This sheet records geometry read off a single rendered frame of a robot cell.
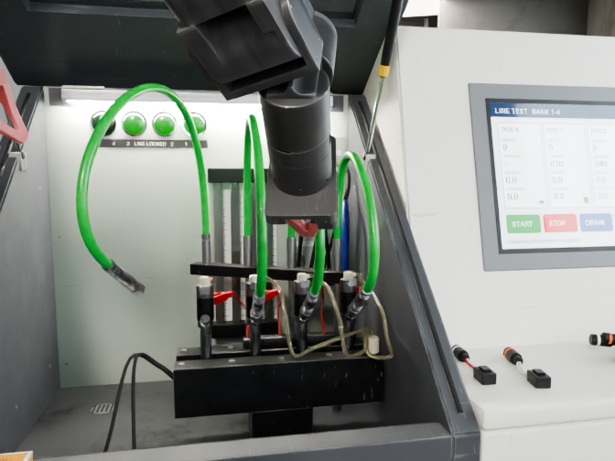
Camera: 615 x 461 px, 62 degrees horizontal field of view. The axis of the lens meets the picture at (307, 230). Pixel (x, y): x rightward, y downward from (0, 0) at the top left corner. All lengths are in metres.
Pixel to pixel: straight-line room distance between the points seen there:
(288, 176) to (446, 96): 0.59
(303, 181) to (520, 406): 0.45
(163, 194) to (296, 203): 0.68
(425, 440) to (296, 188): 0.39
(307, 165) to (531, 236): 0.64
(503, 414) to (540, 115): 0.58
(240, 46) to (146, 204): 0.78
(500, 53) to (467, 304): 0.48
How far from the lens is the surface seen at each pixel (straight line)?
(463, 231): 0.95
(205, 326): 0.85
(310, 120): 0.41
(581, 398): 0.82
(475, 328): 0.96
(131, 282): 0.80
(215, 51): 0.38
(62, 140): 1.16
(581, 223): 1.08
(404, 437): 0.71
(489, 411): 0.74
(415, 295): 0.81
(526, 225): 1.01
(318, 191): 0.47
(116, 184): 1.13
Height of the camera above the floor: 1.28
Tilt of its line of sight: 7 degrees down
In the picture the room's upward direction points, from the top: straight up
